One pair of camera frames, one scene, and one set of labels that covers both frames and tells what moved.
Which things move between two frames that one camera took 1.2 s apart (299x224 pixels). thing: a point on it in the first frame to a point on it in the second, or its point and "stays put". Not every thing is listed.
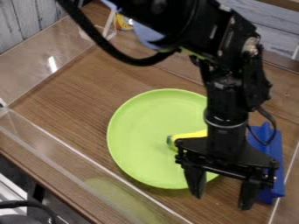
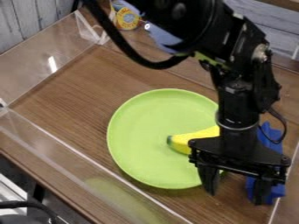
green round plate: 145,119 stays put
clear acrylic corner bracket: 107,29 to 93,33
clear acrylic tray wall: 52,186 stays put
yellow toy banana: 171,138 stays put
